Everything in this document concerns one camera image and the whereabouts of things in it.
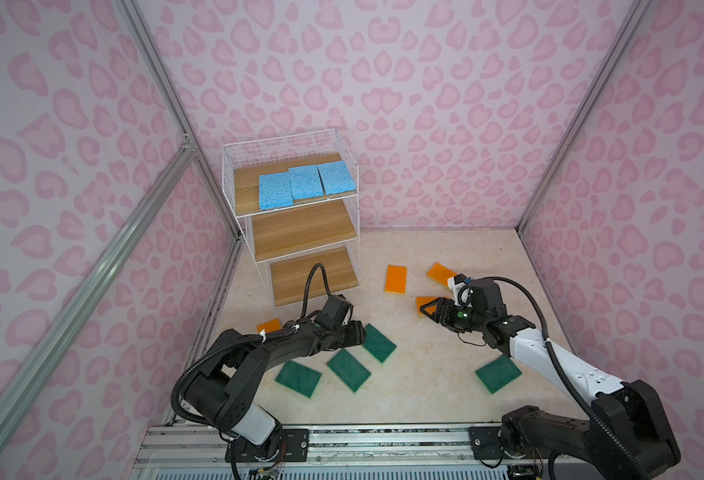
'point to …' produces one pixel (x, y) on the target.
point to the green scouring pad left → (298, 378)
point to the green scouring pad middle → (348, 370)
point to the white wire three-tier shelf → (286, 243)
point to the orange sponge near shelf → (396, 279)
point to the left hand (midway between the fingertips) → (362, 331)
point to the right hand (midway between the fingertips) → (427, 309)
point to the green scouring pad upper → (379, 346)
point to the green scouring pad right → (498, 374)
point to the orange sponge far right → (440, 273)
